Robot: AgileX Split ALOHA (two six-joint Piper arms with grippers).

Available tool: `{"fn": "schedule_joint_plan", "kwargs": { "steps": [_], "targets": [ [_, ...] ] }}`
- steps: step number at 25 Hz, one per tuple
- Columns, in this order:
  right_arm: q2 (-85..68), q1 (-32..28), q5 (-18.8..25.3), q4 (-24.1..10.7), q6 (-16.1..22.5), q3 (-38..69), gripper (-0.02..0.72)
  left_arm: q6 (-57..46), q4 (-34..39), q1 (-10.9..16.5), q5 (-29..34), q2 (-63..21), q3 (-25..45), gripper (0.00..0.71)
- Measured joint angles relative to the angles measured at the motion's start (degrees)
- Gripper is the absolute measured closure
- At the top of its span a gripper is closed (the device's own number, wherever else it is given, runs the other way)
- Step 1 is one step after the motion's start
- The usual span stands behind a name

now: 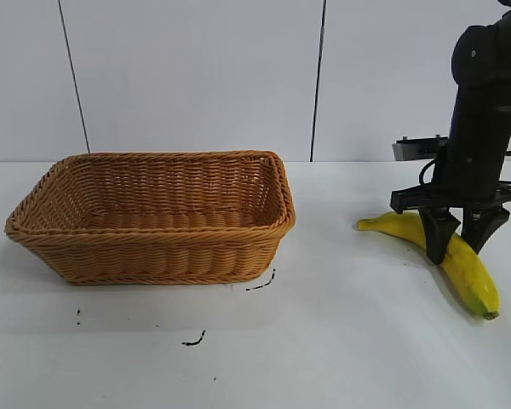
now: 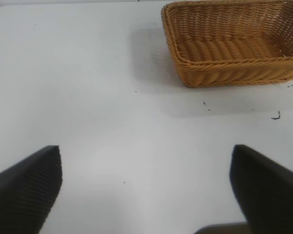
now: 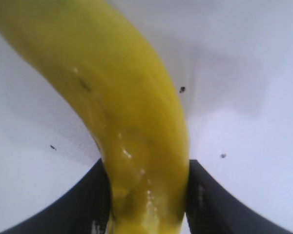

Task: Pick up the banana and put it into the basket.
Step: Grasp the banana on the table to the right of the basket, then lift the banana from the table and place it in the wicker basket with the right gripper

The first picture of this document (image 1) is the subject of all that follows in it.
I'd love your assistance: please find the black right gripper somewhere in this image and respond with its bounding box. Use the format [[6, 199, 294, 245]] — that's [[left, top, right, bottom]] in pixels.
[[390, 81, 511, 266]]

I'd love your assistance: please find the yellow banana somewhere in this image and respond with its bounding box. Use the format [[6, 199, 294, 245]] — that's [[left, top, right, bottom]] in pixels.
[[356, 211, 501, 321]]

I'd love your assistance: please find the brown woven wicker basket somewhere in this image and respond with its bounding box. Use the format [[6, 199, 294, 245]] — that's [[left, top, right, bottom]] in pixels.
[[4, 149, 296, 287]]

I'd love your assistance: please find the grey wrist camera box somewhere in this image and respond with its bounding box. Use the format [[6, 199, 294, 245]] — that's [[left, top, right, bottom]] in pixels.
[[391, 135, 451, 164]]

